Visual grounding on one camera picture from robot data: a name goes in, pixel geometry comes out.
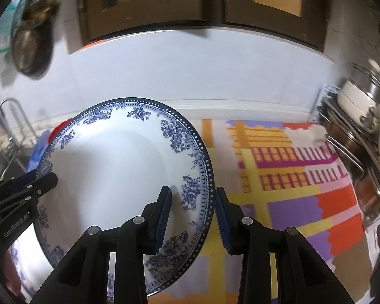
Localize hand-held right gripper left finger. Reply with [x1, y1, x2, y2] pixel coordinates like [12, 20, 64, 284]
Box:
[30, 186, 173, 304]

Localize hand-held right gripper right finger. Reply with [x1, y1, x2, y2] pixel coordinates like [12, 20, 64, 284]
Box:
[215, 187, 355, 304]

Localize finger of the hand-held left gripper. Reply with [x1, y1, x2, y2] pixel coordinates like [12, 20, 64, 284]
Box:
[0, 173, 58, 216]
[0, 170, 39, 198]

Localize large blue floral plate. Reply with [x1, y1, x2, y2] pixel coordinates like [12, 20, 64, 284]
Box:
[11, 225, 56, 296]

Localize red bowl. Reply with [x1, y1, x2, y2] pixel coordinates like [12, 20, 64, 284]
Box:
[49, 118, 73, 143]

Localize small blue floral plate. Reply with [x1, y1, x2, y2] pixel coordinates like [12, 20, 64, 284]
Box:
[33, 98, 215, 297]

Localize person's left hand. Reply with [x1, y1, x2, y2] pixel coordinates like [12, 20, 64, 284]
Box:
[0, 249, 23, 296]

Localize stainless steel sink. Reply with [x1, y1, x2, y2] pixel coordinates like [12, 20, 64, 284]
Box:
[0, 146, 29, 181]

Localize colourful patterned table mat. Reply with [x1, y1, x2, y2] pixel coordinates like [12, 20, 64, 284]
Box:
[27, 119, 372, 304]

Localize thin gooseneck faucet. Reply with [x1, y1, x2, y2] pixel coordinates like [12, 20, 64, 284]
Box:
[0, 98, 37, 146]

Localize black frying pan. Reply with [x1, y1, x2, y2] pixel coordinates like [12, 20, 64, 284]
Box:
[11, 22, 56, 78]

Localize steel pot rack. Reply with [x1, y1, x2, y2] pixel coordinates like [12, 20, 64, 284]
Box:
[317, 95, 380, 225]

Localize stainless steel pot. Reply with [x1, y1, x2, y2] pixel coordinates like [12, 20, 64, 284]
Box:
[323, 117, 362, 162]
[351, 165, 380, 216]

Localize green paper towel pack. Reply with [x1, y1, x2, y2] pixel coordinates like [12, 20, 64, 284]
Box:
[0, 0, 23, 67]

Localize white perforated board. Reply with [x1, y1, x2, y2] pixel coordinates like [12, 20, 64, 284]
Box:
[317, 84, 339, 115]

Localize small brass saucepan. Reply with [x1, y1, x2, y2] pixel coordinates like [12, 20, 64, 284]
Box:
[21, 0, 61, 23]

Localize white cooking pot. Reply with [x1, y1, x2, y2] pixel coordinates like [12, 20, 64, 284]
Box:
[337, 79, 380, 134]

